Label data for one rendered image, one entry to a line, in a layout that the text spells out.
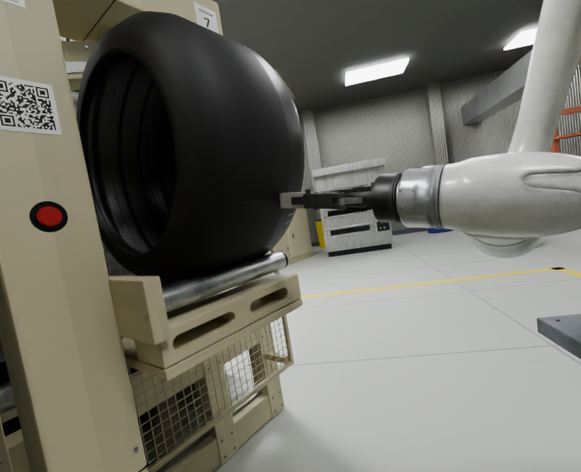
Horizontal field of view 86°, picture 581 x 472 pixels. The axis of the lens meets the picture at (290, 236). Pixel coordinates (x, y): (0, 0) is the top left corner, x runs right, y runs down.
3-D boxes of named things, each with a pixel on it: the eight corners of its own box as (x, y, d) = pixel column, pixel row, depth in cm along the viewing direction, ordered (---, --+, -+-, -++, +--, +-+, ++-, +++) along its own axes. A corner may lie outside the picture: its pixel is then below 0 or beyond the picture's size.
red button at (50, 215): (39, 228, 44) (35, 207, 44) (36, 228, 45) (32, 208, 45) (64, 225, 47) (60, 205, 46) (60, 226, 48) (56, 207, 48)
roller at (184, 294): (152, 298, 48) (137, 287, 51) (152, 323, 49) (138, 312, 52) (290, 254, 75) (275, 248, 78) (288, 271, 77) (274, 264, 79)
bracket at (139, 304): (155, 346, 45) (141, 280, 44) (64, 321, 70) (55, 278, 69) (175, 337, 47) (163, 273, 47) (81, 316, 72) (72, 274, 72)
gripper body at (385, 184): (412, 172, 50) (359, 176, 56) (394, 172, 43) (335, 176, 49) (412, 219, 51) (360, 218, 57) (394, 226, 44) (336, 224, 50)
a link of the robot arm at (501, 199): (433, 225, 39) (452, 245, 49) (609, 229, 29) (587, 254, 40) (442, 144, 40) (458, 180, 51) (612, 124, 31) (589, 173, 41)
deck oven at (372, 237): (325, 259, 622) (312, 169, 609) (325, 252, 727) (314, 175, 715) (397, 249, 603) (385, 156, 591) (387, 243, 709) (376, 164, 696)
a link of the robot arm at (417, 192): (438, 163, 40) (391, 167, 43) (437, 233, 41) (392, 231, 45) (452, 164, 47) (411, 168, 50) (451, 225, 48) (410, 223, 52)
